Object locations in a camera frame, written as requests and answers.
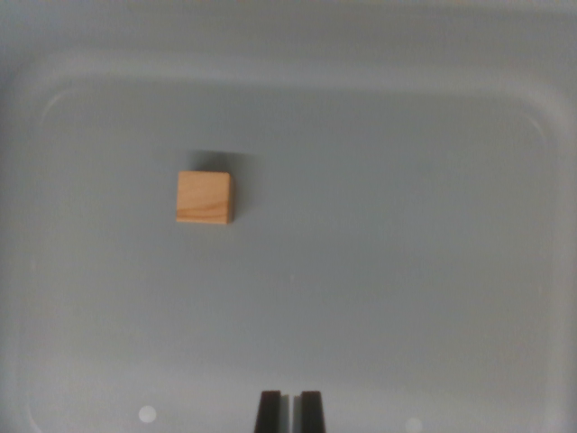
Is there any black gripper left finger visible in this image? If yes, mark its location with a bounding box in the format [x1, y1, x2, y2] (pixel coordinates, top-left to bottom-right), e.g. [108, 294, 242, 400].
[253, 389, 290, 433]

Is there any wooden cube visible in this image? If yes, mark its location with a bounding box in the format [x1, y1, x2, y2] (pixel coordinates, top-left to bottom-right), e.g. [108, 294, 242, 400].
[174, 170, 235, 226]

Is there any grey plastic tray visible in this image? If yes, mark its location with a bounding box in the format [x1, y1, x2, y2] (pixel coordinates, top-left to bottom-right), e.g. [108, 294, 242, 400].
[0, 0, 577, 433]

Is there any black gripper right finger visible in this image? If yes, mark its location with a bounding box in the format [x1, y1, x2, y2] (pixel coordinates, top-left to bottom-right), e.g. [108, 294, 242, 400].
[292, 390, 327, 433]

